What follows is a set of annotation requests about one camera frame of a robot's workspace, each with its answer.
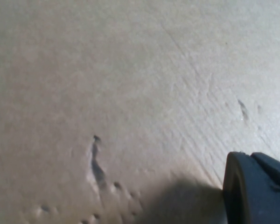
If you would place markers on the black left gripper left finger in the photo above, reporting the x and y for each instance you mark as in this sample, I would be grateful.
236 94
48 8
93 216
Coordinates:
245 193

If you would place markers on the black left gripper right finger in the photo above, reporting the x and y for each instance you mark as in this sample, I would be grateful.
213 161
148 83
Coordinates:
273 171

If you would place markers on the brown windowed shoe box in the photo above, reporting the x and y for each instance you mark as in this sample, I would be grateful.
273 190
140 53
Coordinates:
107 81

